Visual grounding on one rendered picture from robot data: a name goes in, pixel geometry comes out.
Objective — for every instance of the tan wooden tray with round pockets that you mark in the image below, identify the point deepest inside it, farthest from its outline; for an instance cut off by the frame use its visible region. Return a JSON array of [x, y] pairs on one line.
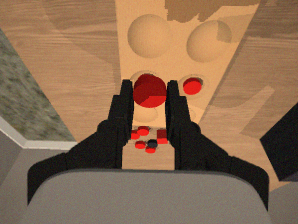
[[178, 40]]

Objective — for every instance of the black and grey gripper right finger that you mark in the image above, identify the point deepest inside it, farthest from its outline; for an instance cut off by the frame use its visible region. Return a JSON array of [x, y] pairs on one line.
[[193, 150]]

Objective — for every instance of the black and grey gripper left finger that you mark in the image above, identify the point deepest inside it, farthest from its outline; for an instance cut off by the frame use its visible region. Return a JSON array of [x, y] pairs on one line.
[[104, 147]]

